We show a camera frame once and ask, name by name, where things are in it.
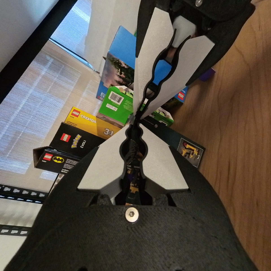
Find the yellow flamingo toy box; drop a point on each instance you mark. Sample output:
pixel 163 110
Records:
pixel 84 120

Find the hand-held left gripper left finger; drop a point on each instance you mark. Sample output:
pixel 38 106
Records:
pixel 99 171

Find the green toy box white edge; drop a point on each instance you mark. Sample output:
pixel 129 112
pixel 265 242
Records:
pixel 114 105

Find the small blue toy box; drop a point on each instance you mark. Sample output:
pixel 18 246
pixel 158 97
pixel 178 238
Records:
pixel 182 95

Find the wooden desk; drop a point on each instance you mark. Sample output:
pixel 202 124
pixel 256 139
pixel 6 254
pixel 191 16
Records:
pixel 232 127

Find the small black yellow toy box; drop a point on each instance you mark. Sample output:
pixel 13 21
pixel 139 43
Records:
pixel 186 152

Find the person's right hand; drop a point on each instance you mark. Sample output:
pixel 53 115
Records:
pixel 171 54

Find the black bat logo toy box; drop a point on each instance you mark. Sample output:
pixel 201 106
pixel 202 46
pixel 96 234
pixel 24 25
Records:
pixel 53 158

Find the white cardboard box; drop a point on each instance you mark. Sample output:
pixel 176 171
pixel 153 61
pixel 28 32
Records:
pixel 99 31

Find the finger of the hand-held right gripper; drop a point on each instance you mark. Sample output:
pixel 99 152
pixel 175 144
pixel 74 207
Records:
pixel 190 59
pixel 148 42

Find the black toy box yellow logo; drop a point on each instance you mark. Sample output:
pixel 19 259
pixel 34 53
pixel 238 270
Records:
pixel 69 137

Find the purple tape roll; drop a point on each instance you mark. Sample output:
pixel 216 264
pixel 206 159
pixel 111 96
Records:
pixel 208 74

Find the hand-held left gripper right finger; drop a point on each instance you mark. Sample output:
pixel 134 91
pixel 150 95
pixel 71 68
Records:
pixel 167 171

